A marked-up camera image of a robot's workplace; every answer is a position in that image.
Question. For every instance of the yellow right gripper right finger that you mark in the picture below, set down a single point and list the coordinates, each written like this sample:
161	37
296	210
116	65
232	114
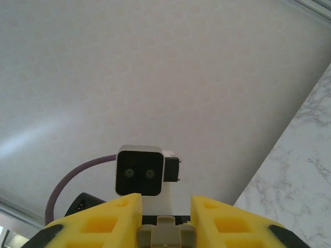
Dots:
232	230

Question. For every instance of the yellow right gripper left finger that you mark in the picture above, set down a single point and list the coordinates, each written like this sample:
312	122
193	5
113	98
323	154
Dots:
98	227

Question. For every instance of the beige battery cover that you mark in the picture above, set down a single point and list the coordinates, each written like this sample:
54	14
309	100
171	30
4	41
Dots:
165	232

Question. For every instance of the aluminium frame post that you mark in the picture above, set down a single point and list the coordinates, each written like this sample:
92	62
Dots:
313	9
20	211

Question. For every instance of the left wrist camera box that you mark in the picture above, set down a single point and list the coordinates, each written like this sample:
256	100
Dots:
139	173

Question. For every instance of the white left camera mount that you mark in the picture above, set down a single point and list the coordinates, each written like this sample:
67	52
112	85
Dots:
157	201

